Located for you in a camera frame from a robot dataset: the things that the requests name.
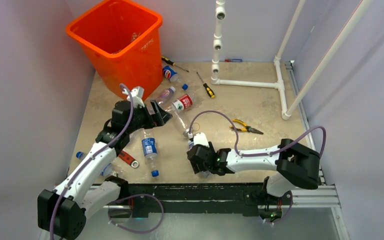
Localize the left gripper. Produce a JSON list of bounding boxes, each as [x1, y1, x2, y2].
[[125, 99, 171, 134]]

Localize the purple label front bottle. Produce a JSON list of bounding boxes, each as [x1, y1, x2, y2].
[[189, 160, 211, 179]]

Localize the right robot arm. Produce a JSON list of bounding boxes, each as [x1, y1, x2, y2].
[[186, 138, 321, 204]]

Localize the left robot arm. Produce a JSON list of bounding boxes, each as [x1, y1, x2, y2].
[[37, 100, 173, 240]]

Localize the Pepsi bottle near bin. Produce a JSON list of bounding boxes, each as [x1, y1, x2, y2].
[[162, 65, 181, 83]]

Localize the orange plastic bin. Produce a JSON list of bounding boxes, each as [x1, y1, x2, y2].
[[65, 0, 163, 99]]

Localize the red label Nongfu bottle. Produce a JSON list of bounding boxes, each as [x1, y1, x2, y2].
[[166, 93, 196, 113]]

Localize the clear jar silver lid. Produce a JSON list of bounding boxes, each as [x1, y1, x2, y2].
[[172, 110, 191, 138]]

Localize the yellow rubber band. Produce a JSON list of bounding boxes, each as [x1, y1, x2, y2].
[[191, 122, 201, 132]]

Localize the blue label bottle standing cap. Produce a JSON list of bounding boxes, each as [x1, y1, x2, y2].
[[141, 129, 160, 178]]

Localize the black yellow short screwdriver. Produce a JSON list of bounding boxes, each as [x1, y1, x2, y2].
[[196, 72, 216, 99]]

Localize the red adjustable wrench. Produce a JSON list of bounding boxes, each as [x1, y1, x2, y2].
[[118, 150, 140, 169]]

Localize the yellow black pliers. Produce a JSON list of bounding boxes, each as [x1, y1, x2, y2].
[[229, 118, 264, 135]]

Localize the black yellow long screwdriver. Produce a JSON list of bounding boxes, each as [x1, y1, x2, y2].
[[161, 55, 190, 73]]

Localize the red blue small screwdriver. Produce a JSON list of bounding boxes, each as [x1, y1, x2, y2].
[[221, 58, 243, 63]]

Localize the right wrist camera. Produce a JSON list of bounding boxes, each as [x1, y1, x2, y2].
[[188, 132, 209, 150]]

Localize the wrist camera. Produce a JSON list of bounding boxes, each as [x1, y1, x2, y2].
[[127, 86, 145, 108], [188, 132, 209, 150]]

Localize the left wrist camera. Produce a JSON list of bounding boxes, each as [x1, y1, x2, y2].
[[127, 86, 145, 108]]

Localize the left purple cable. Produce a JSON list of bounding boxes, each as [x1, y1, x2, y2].
[[49, 83, 135, 240]]

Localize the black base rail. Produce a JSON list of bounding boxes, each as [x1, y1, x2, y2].
[[106, 176, 292, 218]]

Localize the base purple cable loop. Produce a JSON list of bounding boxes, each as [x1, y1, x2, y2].
[[107, 193, 165, 235]]

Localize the white PVC pipe frame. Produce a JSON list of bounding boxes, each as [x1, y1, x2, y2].
[[208, 0, 375, 121]]

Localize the aluminium frame rail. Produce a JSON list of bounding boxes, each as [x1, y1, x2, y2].
[[284, 61, 341, 209]]

